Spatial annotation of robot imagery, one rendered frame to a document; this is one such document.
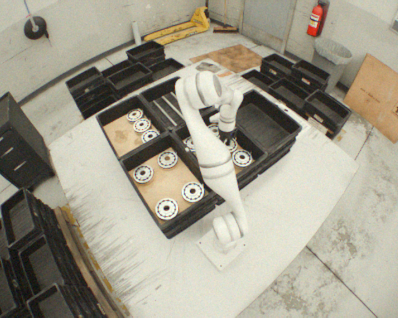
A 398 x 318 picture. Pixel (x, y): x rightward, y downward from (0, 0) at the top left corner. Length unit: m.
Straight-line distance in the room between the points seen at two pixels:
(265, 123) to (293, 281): 1.26
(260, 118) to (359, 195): 1.54
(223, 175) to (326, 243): 1.62
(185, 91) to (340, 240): 1.92
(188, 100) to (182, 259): 0.75
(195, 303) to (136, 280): 0.29
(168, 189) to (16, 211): 1.37
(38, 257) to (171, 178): 1.24
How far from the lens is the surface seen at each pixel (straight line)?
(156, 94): 1.43
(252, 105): 1.40
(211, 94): 0.51
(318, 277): 1.98
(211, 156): 0.54
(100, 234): 1.19
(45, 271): 1.76
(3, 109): 2.36
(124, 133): 1.29
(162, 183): 1.04
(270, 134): 1.25
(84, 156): 1.48
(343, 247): 2.16
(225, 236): 0.65
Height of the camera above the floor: 1.74
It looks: 56 degrees down
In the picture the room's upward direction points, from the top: 2 degrees counter-clockwise
